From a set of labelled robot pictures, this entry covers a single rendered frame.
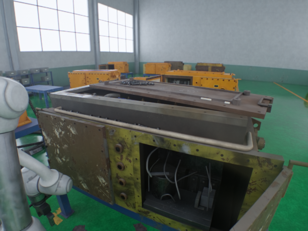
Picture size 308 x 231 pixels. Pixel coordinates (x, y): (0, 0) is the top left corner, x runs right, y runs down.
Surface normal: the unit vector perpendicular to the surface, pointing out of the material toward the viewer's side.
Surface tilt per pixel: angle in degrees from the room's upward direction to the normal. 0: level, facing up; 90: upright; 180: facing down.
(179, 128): 90
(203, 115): 90
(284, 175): 0
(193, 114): 90
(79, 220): 0
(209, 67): 90
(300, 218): 0
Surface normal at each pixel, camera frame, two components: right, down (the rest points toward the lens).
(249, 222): 0.00, -0.95
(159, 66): -0.42, 0.29
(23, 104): 0.98, -0.16
